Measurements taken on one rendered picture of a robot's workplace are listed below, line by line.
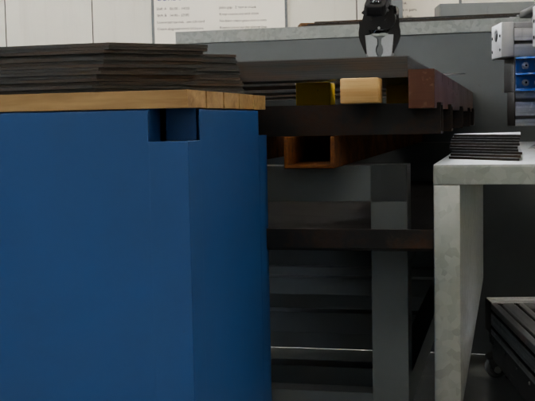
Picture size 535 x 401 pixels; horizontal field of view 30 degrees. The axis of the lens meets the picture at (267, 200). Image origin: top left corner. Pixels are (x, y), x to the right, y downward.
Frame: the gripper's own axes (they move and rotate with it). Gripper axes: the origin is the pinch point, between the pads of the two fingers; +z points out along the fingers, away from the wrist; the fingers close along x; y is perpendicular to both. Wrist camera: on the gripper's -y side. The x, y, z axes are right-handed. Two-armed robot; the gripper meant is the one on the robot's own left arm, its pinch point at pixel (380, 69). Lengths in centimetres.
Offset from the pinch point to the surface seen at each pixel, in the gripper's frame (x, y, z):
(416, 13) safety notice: 73, 921, -104
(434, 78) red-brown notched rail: -16, -64, 5
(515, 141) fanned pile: -29, -50, 15
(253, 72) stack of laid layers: 13, -61, 3
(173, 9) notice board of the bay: 341, 868, -114
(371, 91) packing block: -7, -66, 6
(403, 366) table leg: -10, -57, 52
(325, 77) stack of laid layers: 1, -61, 4
